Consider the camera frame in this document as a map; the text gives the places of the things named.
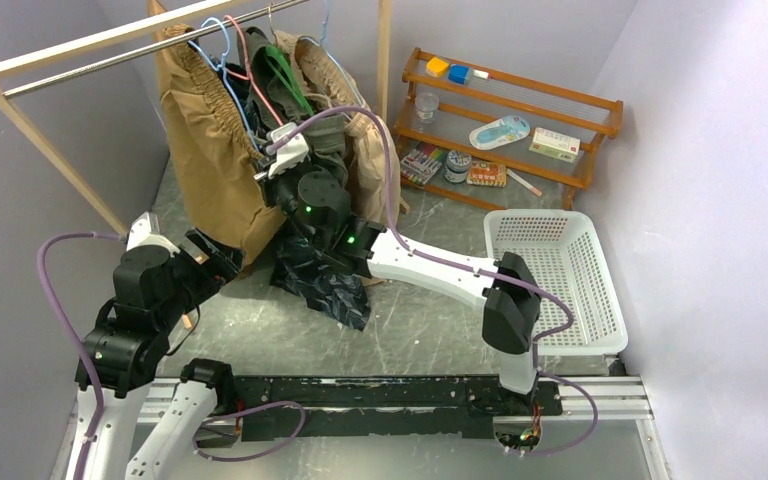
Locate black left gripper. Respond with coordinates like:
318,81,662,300
156,225,246,329

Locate tan brown shorts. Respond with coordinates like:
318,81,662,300
153,23,287,268

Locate light blue wire hanger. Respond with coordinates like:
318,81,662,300
188,17,261,152

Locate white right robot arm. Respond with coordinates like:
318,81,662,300
254,169,541,414

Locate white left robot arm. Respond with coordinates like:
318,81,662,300
67,220,245,479

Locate olive green shorts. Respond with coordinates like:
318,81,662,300
237,27,349,185

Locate dark leaf-print shorts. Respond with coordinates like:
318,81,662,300
270,227,371,331

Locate green hanger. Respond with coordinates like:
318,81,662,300
265,45,314,116

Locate beige shorts with white stripe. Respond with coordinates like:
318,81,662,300
285,32,401,224

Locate blue hanger at right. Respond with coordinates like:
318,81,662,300
299,0,367,111

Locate marker pen set pack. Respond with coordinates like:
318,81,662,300
400,142,448,186

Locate clear plastic cup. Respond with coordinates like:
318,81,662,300
414,92,440,123

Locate orange wooden shelf rack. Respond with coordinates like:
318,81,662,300
392,48,624,209

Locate yellow block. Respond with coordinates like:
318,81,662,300
425,56,450,78

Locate orange snack packet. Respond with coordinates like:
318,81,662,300
466,160,507,188

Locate blue block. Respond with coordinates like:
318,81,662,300
447,64,473,85

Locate white pen with red tip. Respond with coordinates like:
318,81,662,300
507,169,543,197

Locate metal hanging rod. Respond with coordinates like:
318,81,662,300
1,0,312,101

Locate white green box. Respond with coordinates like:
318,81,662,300
529,127,581,163

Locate white plastic basket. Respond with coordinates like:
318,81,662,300
483,209,628,357

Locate wooden clothes rack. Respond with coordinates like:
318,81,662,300
0,0,395,333

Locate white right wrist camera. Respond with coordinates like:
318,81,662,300
254,122,310,182

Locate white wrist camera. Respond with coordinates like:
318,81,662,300
126,211,180,254
254,122,310,182

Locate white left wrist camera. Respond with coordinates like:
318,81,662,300
126,211,180,254

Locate pink wire hanger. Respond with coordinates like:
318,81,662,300
224,14,284,127

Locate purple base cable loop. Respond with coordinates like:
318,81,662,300
190,400,307,464

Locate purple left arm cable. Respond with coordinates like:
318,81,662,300
37,231,127,480

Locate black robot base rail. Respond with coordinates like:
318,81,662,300
212,374,563,442

